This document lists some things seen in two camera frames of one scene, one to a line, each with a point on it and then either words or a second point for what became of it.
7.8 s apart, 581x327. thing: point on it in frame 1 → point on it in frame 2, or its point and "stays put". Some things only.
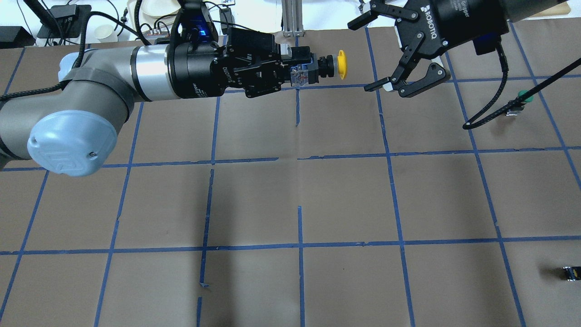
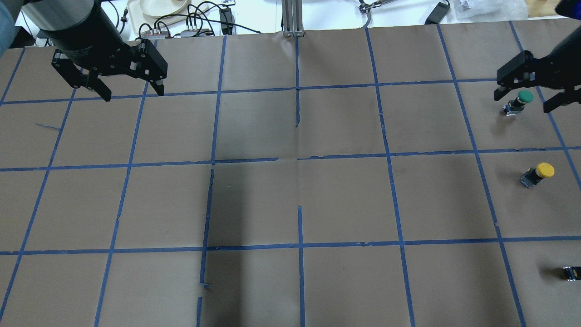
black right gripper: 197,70 → 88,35
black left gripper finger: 372,10 → 521,71
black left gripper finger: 399,81 → 569,96
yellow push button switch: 330,66 → 534,175
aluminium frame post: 292,15 stays put
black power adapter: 227,19 stays put
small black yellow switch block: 572,273 stays put
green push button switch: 515,106 stays put
